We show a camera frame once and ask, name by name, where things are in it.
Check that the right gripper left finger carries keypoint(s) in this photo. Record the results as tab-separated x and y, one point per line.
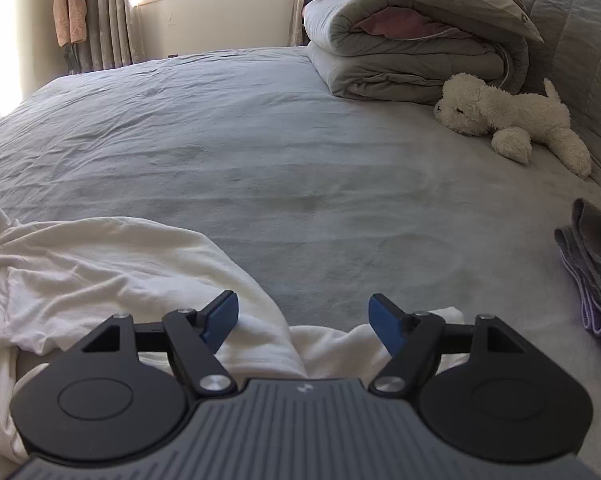
125	388

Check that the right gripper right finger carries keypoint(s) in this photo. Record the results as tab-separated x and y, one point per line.
481	388

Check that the white garment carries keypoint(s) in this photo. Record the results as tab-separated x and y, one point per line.
59	280

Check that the folded grey towel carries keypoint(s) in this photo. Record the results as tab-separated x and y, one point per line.
580	248

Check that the white plush dog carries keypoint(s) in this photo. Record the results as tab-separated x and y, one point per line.
514	121

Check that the beige patterned curtain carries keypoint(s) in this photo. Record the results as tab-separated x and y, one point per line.
113	37

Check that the folded grey duvet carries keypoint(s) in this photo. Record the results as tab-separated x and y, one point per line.
399	50

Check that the peach hanging jacket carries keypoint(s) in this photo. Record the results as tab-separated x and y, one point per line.
70	21

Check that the grey quilted headboard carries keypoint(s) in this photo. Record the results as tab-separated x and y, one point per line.
570	56

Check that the right beige curtain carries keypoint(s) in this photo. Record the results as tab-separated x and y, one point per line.
299	5

